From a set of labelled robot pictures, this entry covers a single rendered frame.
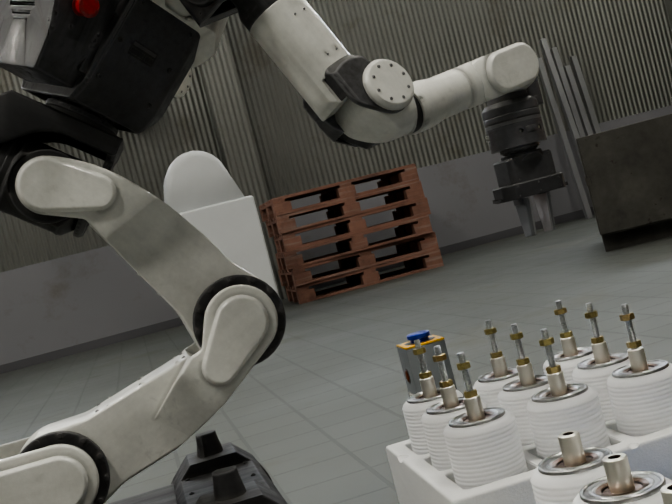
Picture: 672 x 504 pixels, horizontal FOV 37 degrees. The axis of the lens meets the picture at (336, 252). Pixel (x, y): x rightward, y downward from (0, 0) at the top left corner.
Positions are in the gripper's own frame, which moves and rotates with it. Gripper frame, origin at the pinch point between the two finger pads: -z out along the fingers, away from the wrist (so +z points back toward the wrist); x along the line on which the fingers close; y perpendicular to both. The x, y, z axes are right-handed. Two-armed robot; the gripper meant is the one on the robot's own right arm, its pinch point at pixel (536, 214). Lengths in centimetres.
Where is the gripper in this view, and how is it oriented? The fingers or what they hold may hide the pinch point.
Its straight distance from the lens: 161.5
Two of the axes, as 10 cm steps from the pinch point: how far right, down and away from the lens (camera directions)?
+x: 8.8, -2.4, 4.1
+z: -2.5, -9.7, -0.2
